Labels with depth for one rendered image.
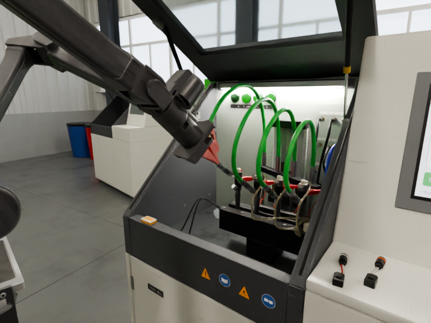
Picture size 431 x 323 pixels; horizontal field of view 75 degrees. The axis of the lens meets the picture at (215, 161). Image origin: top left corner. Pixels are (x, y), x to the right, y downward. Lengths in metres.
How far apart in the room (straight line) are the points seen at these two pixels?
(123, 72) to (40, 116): 7.21
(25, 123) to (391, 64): 7.25
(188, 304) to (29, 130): 6.89
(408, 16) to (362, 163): 4.09
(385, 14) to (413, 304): 4.44
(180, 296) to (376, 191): 0.69
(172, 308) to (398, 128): 0.90
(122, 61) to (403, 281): 0.75
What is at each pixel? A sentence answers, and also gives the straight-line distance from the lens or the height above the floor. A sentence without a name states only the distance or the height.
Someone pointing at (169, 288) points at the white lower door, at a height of 0.74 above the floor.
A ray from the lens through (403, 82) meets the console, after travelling 0.90.
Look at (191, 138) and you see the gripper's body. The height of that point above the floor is 1.30.
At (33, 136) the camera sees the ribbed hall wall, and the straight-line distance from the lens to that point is 7.66.
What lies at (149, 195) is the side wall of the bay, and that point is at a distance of 1.14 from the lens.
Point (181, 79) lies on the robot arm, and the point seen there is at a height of 1.42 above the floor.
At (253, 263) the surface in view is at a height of 0.95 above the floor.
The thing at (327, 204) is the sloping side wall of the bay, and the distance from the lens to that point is 0.81.
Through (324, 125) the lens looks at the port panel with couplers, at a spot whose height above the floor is 1.28.
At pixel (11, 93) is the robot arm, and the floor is 1.39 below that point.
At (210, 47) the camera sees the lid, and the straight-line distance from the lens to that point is 1.23.
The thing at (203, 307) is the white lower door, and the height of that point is 0.75.
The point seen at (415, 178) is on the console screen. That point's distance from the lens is 0.86.
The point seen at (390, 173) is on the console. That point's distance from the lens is 0.87.
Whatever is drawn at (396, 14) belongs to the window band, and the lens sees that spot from 4.93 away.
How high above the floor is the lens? 1.39
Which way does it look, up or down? 13 degrees down
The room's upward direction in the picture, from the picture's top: straight up
